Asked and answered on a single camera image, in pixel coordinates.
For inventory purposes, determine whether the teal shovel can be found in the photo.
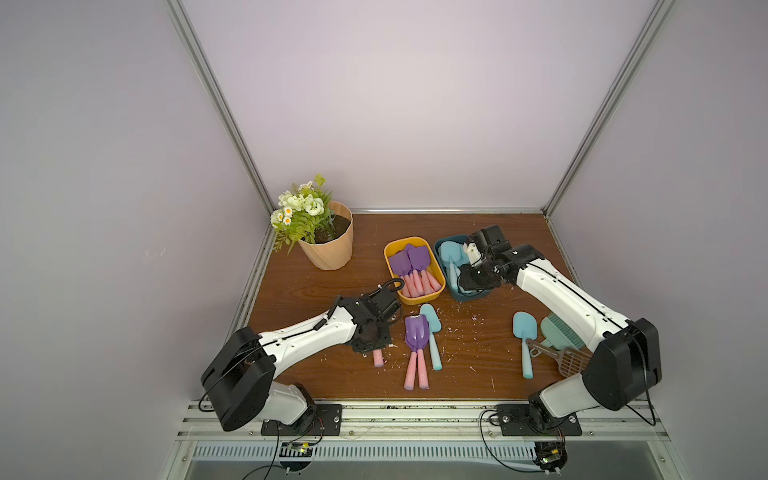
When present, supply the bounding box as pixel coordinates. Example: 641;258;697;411
438;241;469;292
420;303;443;371
513;311;538;380

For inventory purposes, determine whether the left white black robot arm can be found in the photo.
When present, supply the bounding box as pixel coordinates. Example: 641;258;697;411
201;279;405;433

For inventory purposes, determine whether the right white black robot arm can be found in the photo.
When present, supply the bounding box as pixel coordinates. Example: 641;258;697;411
458;225;662;426

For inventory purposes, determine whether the dark teal storage box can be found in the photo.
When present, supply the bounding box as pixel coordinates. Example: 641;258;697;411
434;234;491;302

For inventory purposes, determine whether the yellow storage box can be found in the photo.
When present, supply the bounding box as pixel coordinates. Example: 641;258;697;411
383;235;448;307

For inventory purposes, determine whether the terracotta flower pot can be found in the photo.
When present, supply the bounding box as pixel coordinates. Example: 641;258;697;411
298;200;354;271

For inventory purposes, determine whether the white flowers green plant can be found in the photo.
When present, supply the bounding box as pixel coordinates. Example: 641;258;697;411
269;174;335;251

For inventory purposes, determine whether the brown slotted scoop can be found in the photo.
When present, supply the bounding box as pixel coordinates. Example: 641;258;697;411
526;339;592;378

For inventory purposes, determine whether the aluminium front rail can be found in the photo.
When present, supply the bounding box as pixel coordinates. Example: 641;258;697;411
176;398;670;444

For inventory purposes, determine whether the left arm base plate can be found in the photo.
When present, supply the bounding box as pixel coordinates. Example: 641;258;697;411
260;403;343;439

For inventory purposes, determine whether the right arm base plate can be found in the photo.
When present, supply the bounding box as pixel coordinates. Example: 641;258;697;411
496;403;583;437

